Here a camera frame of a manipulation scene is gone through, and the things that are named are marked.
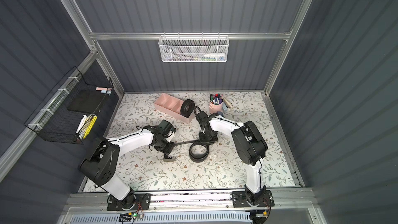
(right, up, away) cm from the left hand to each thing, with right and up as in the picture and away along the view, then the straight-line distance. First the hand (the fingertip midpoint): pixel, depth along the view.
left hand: (169, 150), depth 89 cm
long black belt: (+10, +25, +6) cm, 28 cm away
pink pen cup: (+27, +25, +12) cm, 38 cm away
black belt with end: (+17, -3, -4) cm, 18 cm away
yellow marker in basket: (-32, +16, -20) cm, 41 cm away
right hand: (+23, +3, +3) cm, 23 cm away
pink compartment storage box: (-3, +26, +25) cm, 36 cm away
